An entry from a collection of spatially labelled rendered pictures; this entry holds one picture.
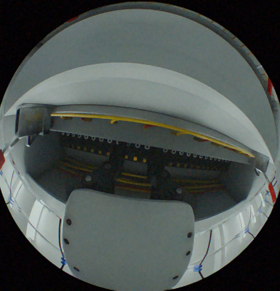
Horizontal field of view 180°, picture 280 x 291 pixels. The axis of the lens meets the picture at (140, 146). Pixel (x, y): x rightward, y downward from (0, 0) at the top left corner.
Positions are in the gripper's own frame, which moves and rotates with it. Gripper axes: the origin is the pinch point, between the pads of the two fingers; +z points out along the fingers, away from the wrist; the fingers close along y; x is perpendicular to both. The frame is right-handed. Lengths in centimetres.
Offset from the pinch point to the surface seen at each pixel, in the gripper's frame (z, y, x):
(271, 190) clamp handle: -9.7, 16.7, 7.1
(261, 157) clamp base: -4.1, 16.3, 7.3
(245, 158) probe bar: -2.0, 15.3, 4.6
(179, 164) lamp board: 6.7, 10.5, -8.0
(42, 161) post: 0.2, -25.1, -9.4
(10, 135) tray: -5.0, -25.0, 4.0
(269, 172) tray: -6.4, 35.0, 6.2
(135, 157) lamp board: 7.1, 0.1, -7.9
